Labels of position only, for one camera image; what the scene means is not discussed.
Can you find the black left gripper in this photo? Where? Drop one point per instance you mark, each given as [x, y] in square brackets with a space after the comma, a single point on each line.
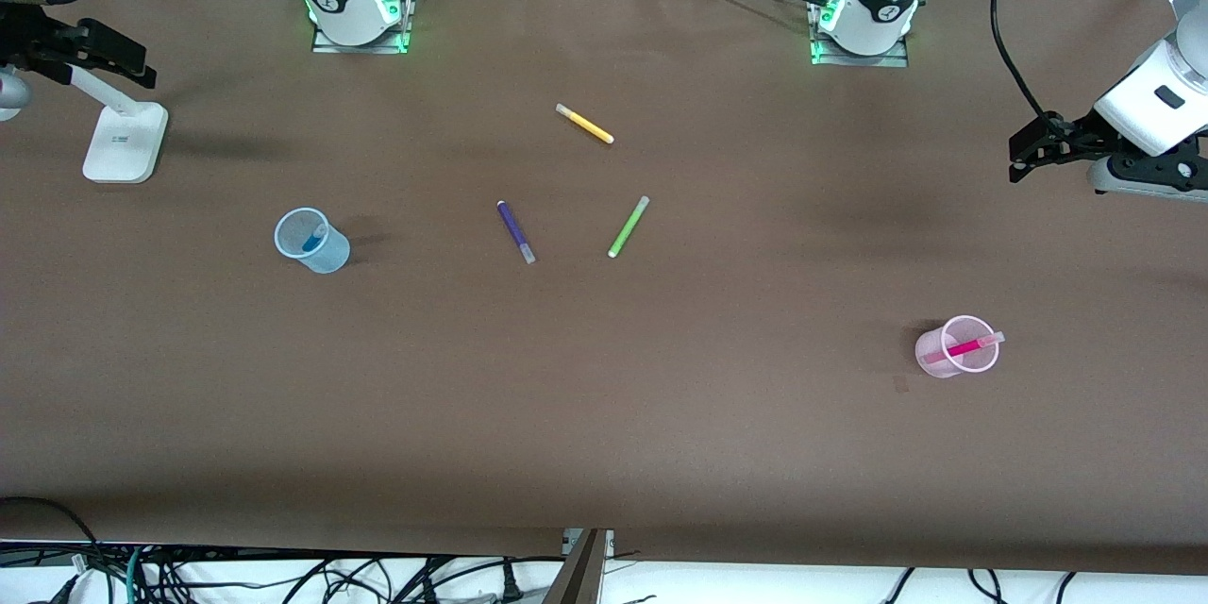
[1073, 135]

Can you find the aluminium profile beam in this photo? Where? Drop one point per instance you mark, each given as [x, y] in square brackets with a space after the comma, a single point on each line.
[578, 576]

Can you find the yellow marker with clear cap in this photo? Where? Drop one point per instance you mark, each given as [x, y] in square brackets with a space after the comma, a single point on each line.
[585, 124]

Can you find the translucent pink plastic cup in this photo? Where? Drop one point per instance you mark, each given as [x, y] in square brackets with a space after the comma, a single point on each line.
[944, 366]

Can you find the pink marker with clear cap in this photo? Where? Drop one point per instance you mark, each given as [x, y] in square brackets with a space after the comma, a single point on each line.
[963, 348]

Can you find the translucent blue plastic cup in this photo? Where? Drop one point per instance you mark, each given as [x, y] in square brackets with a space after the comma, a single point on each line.
[326, 257]

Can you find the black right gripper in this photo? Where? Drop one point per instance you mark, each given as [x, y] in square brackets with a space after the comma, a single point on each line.
[28, 45]

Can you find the green marker with clear cap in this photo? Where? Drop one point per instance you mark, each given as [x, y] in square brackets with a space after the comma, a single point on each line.
[628, 227]

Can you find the brown paper table cover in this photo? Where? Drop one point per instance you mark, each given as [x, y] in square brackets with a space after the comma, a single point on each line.
[661, 415]

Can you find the purple marker with clear cap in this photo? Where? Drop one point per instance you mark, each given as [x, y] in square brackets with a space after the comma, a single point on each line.
[514, 228]

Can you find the blue marker with clear cap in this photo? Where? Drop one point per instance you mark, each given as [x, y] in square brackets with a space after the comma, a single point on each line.
[311, 242]

